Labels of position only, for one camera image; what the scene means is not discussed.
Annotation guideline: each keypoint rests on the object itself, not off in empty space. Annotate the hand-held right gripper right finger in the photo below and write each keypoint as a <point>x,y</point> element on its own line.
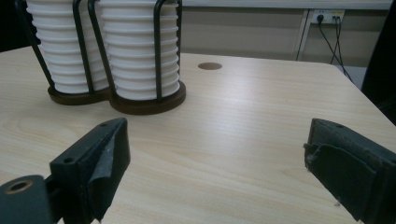
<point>355,168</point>

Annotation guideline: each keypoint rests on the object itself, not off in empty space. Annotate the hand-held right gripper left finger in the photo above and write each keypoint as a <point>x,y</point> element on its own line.
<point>81,168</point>

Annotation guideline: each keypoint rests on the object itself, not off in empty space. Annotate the stack of white paper cups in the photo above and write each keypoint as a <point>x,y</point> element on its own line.
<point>59,62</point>
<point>134,62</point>

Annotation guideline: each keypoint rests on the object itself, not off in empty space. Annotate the black curtain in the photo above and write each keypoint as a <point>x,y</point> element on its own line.
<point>12,25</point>
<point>381,62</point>

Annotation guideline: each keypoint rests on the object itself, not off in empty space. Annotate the white wall socket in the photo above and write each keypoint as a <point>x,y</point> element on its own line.
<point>328,15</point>

